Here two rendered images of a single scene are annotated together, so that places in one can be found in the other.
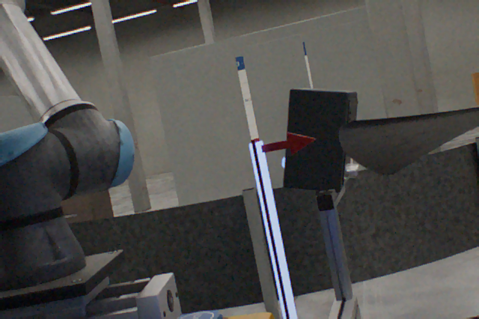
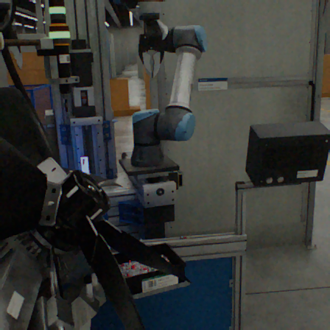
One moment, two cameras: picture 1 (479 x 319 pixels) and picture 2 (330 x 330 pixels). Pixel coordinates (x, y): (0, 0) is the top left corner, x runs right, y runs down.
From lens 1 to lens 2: 1.46 m
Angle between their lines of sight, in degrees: 69
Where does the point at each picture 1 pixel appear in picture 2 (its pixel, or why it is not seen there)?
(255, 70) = not seen: outside the picture
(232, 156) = not seen: outside the picture
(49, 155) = (146, 124)
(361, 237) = not seen: outside the picture
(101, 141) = (169, 123)
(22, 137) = (138, 116)
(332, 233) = (237, 202)
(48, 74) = (176, 88)
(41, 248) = (137, 155)
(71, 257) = (144, 161)
